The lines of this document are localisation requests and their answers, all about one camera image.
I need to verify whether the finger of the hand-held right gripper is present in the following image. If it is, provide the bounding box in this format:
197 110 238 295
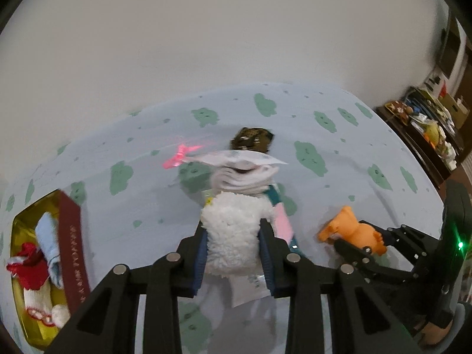
332 238 414 284
359 220 439 258

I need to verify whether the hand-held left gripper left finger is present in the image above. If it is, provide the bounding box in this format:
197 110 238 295
44 225 209 354

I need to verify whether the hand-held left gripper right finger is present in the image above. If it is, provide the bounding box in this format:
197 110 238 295
259 218 423 354

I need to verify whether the orange plush toy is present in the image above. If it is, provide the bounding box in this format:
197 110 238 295
318 206 389 255

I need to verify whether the pink and white wipes packet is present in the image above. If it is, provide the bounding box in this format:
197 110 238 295
201 182 307 308

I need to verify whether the white fluffy sock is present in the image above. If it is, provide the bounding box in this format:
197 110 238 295
199 191 277 277

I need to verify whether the grey white striped sock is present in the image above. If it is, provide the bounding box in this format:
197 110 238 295
208 164 279 196

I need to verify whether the pink pouch with pink loop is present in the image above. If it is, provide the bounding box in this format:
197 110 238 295
162 144 289 172

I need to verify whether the red tin box gold inside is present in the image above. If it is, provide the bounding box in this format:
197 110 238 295
7 189 93 351

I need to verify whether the light blue towel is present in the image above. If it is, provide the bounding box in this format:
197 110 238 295
35 212 65 288

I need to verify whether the white sock with red trim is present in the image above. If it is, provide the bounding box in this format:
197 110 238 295
23 286 56 327

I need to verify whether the person's right hand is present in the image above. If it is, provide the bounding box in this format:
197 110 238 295
420 315 455 347

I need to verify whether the cluttered dark side shelf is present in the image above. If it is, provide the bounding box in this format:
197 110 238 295
374 85 472 192

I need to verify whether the dark brown patterned pouch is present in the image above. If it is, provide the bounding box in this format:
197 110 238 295
230 127 275 153

